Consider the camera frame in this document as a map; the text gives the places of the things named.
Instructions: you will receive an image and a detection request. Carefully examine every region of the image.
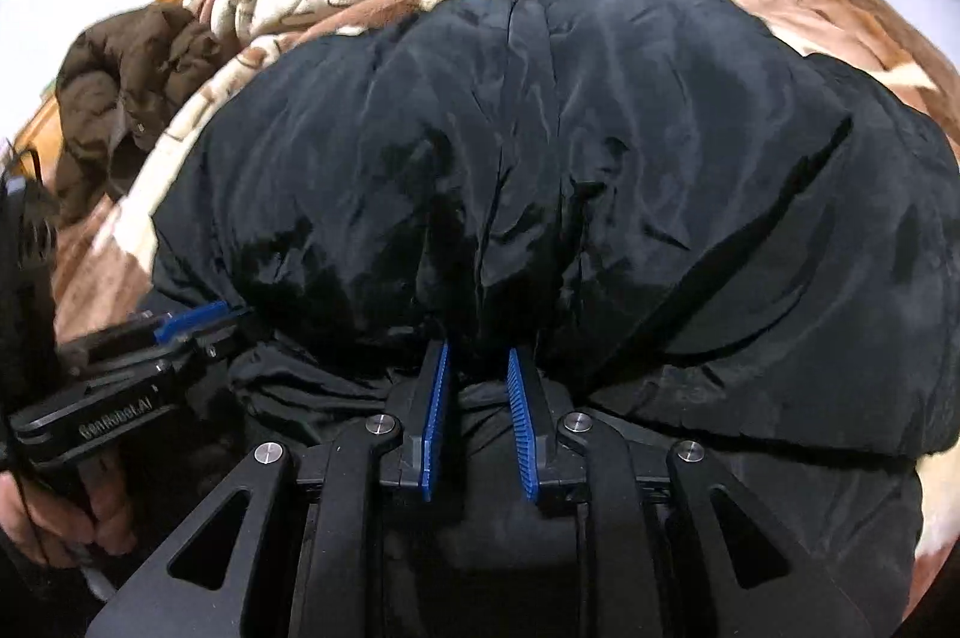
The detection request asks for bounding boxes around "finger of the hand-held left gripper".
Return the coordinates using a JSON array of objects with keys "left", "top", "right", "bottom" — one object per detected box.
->
[
  {"left": 60, "top": 299, "right": 253, "bottom": 371},
  {"left": 75, "top": 315, "right": 260, "bottom": 384}
]

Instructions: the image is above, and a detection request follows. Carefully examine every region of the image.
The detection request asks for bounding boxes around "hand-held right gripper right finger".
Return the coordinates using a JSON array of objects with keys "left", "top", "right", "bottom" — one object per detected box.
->
[{"left": 507, "top": 345, "right": 875, "bottom": 638}]

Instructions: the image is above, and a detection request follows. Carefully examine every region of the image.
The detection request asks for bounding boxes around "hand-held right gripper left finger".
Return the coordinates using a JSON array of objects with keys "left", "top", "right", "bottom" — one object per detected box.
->
[{"left": 86, "top": 339, "right": 454, "bottom": 638}]

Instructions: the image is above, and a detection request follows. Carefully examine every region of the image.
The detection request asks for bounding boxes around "black puffer jacket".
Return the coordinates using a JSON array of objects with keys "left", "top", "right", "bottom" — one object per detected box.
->
[{"left": 150, "top": 0, "right": 960, "bottom": 638}]

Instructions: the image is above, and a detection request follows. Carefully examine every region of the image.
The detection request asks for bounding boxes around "person's left hand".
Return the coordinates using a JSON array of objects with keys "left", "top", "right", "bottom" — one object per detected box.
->
[{"left": 0, "top": 456, "right": 140, "bottom": 568}]

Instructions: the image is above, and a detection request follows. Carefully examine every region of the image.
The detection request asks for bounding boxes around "brown puffer jacket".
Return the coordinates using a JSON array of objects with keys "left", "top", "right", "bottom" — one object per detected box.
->
[{"left": 54, "top": 3, "right": 242, "bottom": 228}]

